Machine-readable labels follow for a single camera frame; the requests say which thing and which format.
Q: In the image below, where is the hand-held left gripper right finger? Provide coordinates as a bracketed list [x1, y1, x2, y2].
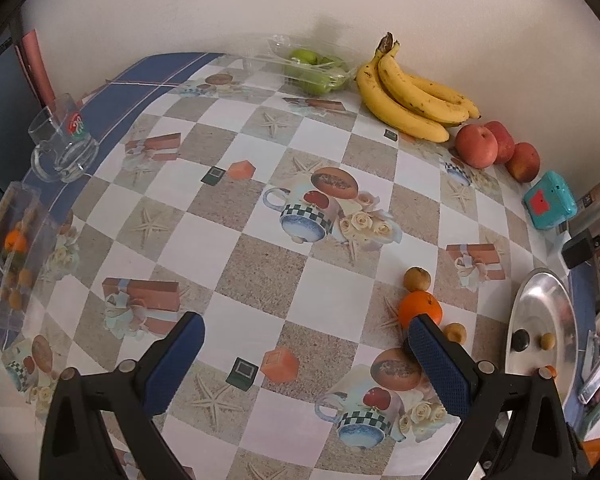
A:
[407, 312, 573, 480]

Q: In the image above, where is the clear plastic clamshell box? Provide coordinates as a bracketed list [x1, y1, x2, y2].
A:
[267, 34, 358, 96]

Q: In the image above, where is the black power adapter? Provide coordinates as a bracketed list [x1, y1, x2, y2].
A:
[562, 232, 600, 269]

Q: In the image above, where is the silver metal plate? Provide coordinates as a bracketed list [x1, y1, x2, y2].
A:
[505, 268, 579, 406]

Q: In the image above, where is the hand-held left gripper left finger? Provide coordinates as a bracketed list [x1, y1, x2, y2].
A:
[40, 311, 206, 480]

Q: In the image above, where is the clear glass mug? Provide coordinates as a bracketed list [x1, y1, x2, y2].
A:
[28, 92, 101, 184]

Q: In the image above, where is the reddish brown plank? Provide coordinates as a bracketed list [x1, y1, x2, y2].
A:
[20, 30, 56, 111]

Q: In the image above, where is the yellow banana bunch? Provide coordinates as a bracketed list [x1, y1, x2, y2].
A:
[355, 32, 482, 143]

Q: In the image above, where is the teal box with red label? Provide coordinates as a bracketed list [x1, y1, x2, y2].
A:
[523, 171, 578, 231]

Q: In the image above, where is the heap of small longans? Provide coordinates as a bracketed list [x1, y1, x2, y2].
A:
[0, 267, 33, 308]

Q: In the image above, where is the checkered printed tablecloth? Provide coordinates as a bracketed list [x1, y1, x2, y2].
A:
[0, 51, 588, 480]

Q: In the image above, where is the red apple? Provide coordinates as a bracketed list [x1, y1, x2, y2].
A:
[455, 125, 499, 169]
[484, 121, 516, 163]
[505, 142, 541, 183]

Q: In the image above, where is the clear plastic produce tub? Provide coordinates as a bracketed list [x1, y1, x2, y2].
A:
[0, 182, 46, 333]

